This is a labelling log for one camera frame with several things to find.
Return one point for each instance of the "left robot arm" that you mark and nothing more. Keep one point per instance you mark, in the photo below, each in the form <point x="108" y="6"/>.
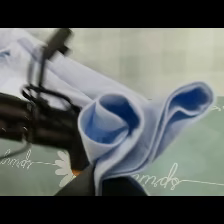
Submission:
<point x="13" y="116"/>

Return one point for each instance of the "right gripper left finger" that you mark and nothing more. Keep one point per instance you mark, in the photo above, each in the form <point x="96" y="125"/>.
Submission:
<point x="83" y="183"/>

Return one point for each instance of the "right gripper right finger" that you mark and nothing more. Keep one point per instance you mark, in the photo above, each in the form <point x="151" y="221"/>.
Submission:
<point x="121" y="186"/>

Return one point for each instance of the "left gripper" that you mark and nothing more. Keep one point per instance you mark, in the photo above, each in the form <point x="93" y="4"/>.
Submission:
<point x="53" y="126"/>

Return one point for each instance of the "light blue shirt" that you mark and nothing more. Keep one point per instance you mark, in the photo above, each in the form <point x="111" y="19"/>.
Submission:
<point x="150" y="126"/>

